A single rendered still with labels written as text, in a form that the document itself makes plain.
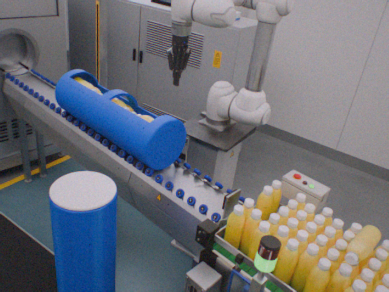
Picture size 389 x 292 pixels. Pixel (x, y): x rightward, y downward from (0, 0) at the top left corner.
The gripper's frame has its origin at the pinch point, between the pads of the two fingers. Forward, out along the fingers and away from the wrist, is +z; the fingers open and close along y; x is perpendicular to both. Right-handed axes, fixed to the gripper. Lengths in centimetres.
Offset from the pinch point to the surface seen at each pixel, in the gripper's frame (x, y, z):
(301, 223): 73, -20, 38
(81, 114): -52, 29, 38
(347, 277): 101, -13, 37
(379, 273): 105, -26, 38
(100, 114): -35, 24, 31
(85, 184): 9, 48, 41
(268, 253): 90, 20, 21
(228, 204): 44, -5, 44
